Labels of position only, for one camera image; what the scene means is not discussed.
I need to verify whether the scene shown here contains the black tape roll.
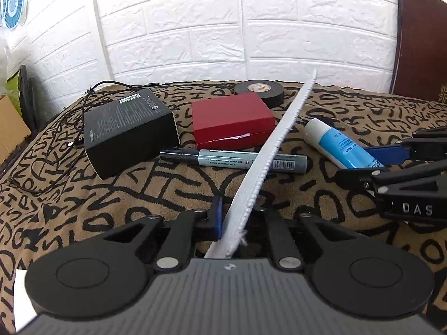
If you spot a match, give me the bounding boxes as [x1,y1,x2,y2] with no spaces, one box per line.
[233,80,284,109]

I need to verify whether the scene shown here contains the blue and white tube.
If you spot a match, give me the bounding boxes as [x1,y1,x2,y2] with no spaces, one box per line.
[303,118,385,170]

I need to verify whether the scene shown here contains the grey felt insole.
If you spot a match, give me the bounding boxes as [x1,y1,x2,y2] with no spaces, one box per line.
[204,69,318,259]

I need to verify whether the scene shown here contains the dark brown headboard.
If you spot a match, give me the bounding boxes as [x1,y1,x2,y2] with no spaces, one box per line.
[389,0,447,103]

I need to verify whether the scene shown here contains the brown letter-print blanket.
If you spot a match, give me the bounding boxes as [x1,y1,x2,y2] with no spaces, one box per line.
[0,80,447,335]

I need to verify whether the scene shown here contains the grey marker pen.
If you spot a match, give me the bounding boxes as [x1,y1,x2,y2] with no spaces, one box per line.
[160,148,308,174]

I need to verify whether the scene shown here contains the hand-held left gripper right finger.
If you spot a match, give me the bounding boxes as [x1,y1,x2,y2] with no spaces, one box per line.
[253,207,354,270]

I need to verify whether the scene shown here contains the black cable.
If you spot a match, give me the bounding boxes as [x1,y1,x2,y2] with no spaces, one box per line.
[7,81,159,196]

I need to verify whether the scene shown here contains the black folder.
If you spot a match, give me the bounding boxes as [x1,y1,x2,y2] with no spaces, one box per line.
[19,64,40,134]

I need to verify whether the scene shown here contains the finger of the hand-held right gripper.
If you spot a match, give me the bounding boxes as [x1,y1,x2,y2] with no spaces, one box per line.
[334,160,447,196]
[363,128,447,167]

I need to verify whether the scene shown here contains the white paper sheet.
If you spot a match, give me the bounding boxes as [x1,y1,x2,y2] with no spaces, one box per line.
[14,269,40,334]

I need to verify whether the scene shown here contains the red cardboard box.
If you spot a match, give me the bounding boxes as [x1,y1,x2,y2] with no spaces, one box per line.
[191,93,276,150]

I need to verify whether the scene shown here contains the blue paper fan decoration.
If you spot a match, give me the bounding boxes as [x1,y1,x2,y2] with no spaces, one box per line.
[0,0,27,30]

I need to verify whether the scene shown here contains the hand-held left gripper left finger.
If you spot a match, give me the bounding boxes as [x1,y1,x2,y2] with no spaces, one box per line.
[101,195,225,273]

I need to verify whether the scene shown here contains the green folder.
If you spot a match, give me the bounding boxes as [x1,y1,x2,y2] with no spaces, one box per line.
[5,71,25,102]

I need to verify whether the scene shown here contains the clear plastic bag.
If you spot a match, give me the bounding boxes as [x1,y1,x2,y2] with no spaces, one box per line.
[0,28,18,95]

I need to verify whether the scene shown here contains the black product box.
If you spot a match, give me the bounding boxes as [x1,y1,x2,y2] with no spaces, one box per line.
[83,88,180,180]

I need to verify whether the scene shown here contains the flat cardboard piece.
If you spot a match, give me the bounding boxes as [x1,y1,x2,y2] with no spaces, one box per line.
[0,94,32,163]

